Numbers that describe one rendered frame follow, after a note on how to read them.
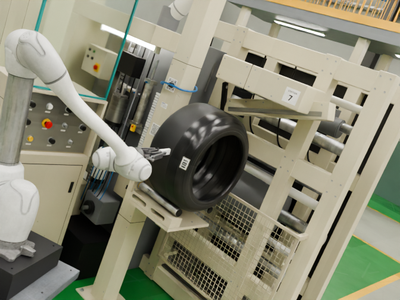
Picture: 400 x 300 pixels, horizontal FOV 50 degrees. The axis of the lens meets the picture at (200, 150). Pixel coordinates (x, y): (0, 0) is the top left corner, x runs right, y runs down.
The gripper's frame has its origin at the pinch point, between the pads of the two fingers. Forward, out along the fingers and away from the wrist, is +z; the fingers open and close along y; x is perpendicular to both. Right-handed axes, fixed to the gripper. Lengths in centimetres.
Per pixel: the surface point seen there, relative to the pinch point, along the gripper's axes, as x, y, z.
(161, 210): 37.6, 1.5, 10.8
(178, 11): -63, 80, 64
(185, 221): 46, -3, 29
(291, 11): -91, 330, 596
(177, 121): -13.4, 6.9, 11.5
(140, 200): 42.2, 21.0, 12.1
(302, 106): -37, -33, 60
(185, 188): 16.5, -12.2, 9.2
